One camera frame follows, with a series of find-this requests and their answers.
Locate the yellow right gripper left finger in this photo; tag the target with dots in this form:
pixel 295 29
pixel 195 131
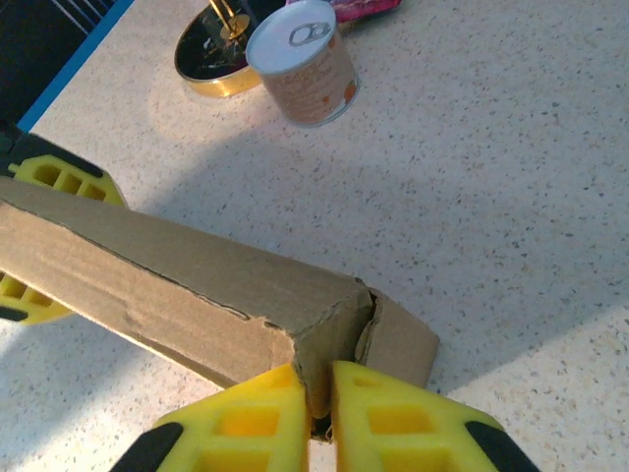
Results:
pixel 245 428

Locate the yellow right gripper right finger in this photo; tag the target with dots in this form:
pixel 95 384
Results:
pixel 403 432

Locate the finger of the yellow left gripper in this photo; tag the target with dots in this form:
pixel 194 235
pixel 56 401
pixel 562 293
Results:
pixel 59 179
pixel 24 302

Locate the brown cardboard paper box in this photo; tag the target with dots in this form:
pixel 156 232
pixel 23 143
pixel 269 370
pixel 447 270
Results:
pixel 172 305

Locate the gold glass rack stand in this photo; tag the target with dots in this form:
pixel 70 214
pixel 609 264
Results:
pixel 211 64

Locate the small white cup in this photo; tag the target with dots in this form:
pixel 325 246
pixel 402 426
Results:
pixel 309 78

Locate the pink snack bag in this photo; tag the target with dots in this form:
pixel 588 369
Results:
pixel 363 7

